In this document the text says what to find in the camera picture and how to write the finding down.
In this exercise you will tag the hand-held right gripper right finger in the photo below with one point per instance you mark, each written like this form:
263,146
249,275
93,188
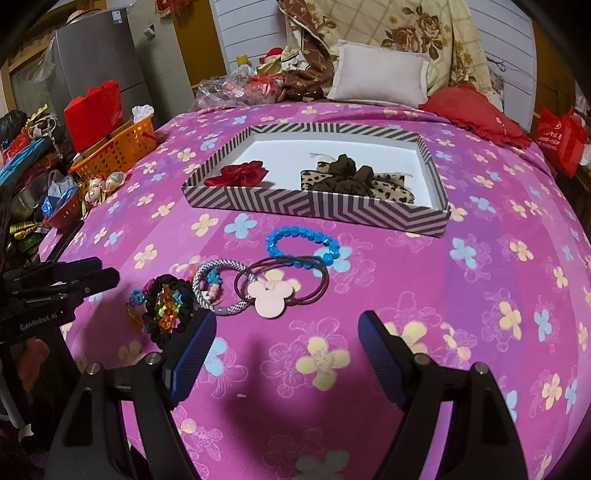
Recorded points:
381,355

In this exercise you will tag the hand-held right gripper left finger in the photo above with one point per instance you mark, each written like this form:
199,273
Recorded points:
194,355

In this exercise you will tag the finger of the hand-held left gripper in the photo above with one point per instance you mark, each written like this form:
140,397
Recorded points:
83,284
55,270

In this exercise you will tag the grey white braided hair band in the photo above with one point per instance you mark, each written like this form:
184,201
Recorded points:
229,308

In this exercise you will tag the striped cardboard box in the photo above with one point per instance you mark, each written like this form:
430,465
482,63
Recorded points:
277,203

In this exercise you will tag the person's left hand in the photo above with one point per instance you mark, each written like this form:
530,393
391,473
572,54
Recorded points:
33,362

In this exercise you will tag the small orange basket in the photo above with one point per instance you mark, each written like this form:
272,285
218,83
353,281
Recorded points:
67,214

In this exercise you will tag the blue foil wrappers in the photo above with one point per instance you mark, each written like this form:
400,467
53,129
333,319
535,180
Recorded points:
53,201

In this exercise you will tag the metal bowl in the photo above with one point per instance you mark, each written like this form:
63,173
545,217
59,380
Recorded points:
30,196

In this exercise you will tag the pink floral bedsheet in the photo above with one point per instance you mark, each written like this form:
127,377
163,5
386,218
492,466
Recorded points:
461,300

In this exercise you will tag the blue plastic case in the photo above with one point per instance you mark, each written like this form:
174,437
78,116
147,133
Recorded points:
23,159

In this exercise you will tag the orange plastic basket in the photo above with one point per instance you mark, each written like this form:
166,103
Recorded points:
115,152

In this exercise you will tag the red gift bag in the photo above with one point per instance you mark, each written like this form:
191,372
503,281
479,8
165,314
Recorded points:
92,115

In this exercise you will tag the white tissue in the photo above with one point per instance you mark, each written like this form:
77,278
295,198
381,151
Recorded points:
142,113

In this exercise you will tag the red scrunchie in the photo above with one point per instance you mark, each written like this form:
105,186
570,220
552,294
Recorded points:
240,174

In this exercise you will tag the grey refrigerator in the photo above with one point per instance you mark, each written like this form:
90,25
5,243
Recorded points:
101,55

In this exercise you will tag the clear plastic bags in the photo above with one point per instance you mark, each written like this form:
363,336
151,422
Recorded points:
217,90

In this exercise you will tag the straw hat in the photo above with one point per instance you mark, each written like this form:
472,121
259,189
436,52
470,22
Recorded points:
79,17

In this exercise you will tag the red pillow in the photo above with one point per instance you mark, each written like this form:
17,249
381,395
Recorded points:
475,115

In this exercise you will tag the red packets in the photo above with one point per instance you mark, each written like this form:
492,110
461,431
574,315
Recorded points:
265,87

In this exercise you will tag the yellow cap bottle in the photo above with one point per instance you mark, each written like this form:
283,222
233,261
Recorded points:
242,64

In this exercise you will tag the brown wooden door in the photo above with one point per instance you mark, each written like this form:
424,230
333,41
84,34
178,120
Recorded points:
201,37

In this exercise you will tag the white pillow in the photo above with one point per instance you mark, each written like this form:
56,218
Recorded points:
378,74

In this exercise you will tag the red shopping bag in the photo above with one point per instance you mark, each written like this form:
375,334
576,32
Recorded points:
561,138

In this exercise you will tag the red hanging decoration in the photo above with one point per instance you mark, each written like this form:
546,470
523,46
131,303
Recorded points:
168,5

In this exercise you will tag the red plush toy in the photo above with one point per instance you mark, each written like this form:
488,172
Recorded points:
272,56

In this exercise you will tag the brown floral quilt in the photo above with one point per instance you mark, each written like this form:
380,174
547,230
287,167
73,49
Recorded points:
309,50

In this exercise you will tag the cream floral quilt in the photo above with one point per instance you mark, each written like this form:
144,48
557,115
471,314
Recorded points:
406,23

